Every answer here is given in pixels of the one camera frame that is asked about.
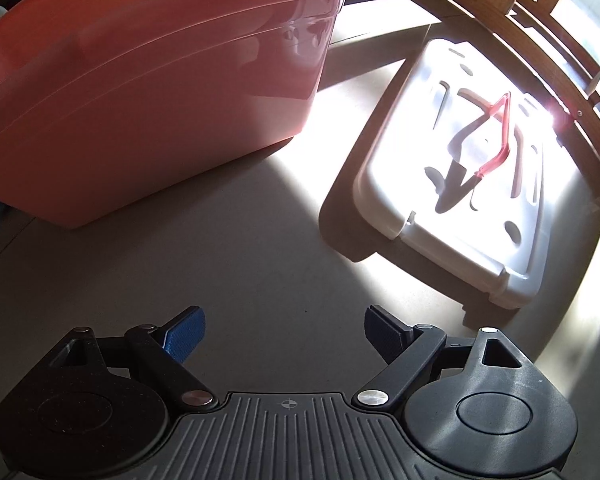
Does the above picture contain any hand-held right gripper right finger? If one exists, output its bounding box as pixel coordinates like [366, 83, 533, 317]
[353, 304, 528, 410]

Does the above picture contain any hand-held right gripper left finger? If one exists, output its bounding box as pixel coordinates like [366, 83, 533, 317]
[50, 305, 217, 409]

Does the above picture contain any wooden chair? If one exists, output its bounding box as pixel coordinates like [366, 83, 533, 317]
[422, 0, 600, 187]

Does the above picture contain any pink plastic storage bin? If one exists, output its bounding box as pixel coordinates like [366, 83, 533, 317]
[0, 0, 378, 232]

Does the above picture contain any white plastic lid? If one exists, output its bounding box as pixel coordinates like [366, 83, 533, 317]
[353, 37, 561, 310]

